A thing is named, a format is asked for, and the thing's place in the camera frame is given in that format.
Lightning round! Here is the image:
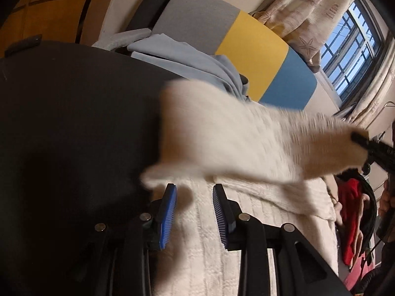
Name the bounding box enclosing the white knit sweater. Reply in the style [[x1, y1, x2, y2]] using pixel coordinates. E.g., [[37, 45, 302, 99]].
[[141, 80, 368, 295]]

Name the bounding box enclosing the red garment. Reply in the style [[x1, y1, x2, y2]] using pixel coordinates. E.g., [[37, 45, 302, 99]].
[[338, 178, 370, 269]]

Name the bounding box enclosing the window with bars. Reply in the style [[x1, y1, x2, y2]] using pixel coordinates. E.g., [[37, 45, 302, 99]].
[[321, 0, 385, 103]]

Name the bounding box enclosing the grey yellow blue headboard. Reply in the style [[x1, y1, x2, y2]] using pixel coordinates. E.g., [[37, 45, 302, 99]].
[[126, 0, 318, 111]]

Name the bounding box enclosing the beige patterned curtain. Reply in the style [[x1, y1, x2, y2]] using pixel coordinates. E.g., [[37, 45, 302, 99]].
[[251, 0, 355, 73]]

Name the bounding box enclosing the light grey-blue garment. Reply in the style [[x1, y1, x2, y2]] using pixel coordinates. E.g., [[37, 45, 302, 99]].
[[92, 28, 250, 102]]

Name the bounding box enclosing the orange wooden wardrobe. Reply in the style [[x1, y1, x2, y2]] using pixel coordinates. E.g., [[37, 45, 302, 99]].
[[1, 0, 110, 56]]

